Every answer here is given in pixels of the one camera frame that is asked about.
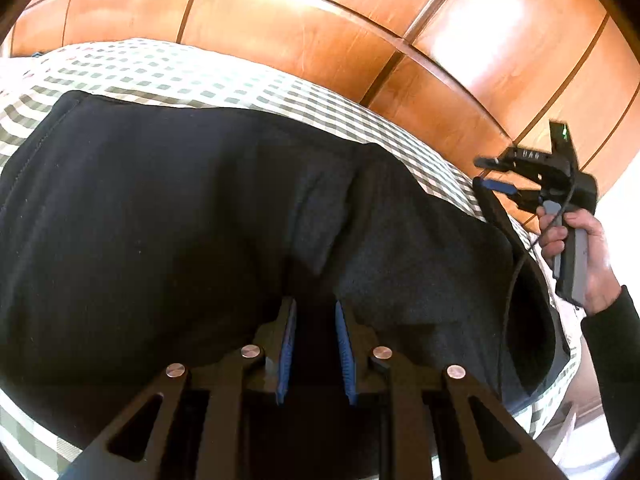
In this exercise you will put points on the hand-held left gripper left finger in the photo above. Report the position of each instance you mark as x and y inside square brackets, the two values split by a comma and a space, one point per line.
[285, 352]

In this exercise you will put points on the person's right hand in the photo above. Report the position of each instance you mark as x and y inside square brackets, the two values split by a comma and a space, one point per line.
[597, 255]

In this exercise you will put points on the green checkered bed sheet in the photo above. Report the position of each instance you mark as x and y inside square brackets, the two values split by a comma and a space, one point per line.
[160, 72]

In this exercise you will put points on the black pants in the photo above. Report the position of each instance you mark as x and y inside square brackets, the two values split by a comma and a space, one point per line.
[150, 210]

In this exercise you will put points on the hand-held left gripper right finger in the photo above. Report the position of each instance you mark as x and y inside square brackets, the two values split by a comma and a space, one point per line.
[345, 355]

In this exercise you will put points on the wooden wardrobe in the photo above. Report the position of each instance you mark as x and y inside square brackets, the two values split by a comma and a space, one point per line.
[300, 25]

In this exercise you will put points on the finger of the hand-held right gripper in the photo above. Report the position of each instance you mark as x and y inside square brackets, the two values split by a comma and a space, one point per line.
[492, 162]
[496, 185]

